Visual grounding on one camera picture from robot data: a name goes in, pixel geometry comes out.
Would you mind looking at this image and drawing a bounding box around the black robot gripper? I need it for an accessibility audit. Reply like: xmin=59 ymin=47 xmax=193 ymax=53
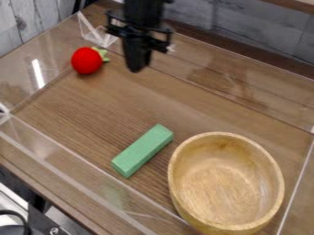
xmin=106 ymin=0 xmax=174 ymax=73

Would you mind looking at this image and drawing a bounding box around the red plush strawberry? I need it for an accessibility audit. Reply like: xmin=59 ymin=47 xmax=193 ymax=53
xmin=71 ymin=47 xmax=111 ymax=74

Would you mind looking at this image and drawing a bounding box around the green rectangular block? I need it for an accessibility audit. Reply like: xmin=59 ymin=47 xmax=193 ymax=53
xmin=113 ymin=124 xmax=174 ymax=178

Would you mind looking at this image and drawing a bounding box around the wooden bowl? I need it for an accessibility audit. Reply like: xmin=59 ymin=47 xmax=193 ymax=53
xmin=169 ymin=131 xmax=285 ymax=235

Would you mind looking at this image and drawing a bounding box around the clear acrylic corner bracket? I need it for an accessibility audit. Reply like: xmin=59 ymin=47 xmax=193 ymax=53
xmin=78 ymin=11 xmax=118 ymax=48

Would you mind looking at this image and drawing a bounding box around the clear acrylic tray wall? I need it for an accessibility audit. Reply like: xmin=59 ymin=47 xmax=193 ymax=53
xmin=0 ymin=17 xmax=314 ymax=235

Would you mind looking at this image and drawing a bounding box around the black metal mount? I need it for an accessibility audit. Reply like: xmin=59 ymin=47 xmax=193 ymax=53
xmin=27 ymin=205 xmax=71 ymax=235

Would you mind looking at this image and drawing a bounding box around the black cable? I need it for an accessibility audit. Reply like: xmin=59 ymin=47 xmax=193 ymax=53
xmin=0 ymin=209 xmax=35 ymax=235

